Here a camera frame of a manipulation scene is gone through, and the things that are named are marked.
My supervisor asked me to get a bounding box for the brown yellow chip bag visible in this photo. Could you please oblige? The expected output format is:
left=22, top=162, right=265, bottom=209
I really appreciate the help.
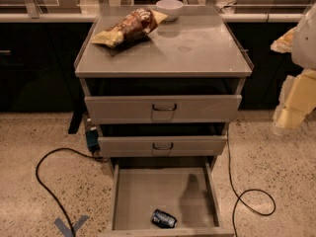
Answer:
left=92, top=8, right=168, bottom=48

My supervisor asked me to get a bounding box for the black top drawer handle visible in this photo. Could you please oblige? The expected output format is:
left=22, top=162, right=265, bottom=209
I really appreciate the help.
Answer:
left=152, top=104, right=177, bottom=112

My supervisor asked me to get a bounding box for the black middle drawer handle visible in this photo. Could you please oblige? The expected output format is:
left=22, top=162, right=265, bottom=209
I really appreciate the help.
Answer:
left=152, top=142, right=174, bottom=150

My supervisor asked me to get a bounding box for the white bowl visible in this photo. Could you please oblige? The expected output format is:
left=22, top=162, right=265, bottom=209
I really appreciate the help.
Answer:
left=156, top=0, right=184, bottom=21

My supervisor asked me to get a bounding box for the blue tape cross mark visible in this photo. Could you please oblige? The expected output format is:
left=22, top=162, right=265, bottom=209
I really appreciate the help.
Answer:
left=53, top=214, right=90, bottom=237

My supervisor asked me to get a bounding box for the black drawer handle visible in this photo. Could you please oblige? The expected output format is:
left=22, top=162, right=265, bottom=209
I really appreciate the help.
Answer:
left=152, top=104, right=177, bottom=112
left=152, top=142, right=174, bottom=150

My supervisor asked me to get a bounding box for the grey drawer cabinet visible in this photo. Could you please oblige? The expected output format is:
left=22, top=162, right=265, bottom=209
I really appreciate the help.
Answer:
left=75, top=6, right=252, bottom=165

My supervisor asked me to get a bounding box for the grey drawer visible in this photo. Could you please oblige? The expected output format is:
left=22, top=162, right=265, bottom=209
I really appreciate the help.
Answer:
left=98, top=135, right=226, bottom=157
left=85, top=95, right=242, bottom=124
left=100, top=161, right=234, bottom=237

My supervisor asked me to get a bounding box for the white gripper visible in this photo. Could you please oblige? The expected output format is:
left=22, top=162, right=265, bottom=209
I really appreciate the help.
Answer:
left=271, top=28, right=316, bottom=136

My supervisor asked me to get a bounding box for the grey middle drawer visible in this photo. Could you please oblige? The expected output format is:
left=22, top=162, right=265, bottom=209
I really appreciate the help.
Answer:
left=98, top=135, right=226, bottom=157

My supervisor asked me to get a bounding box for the long background counter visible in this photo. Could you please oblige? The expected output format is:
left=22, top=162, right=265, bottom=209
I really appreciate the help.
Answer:
left=0, top=5, right=308, bottom=23

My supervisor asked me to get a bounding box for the blue pepsi can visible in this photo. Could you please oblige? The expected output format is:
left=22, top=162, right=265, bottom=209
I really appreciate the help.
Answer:
left=150, top=209, right=178, bottom=229

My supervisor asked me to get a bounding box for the grey top drawer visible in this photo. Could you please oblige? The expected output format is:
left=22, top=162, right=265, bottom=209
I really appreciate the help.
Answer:
left=85, top=95, right=242, bottom=124

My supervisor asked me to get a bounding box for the blue power adapter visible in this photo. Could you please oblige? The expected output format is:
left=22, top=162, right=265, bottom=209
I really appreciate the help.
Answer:
left=85, top=129, right=100, bottom=152

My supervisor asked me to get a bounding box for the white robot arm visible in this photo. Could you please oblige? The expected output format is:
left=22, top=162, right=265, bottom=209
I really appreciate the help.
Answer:
left=271, top=4, right=316, bottom=135

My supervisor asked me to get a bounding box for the grey bottom drawer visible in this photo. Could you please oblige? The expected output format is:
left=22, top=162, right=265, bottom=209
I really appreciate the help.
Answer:
left=100, top=161, right=234, bottom=237

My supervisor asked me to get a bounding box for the black cable on right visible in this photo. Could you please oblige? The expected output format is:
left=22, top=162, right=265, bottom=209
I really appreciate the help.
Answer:
left=226, top=128, right=277, bottom=237

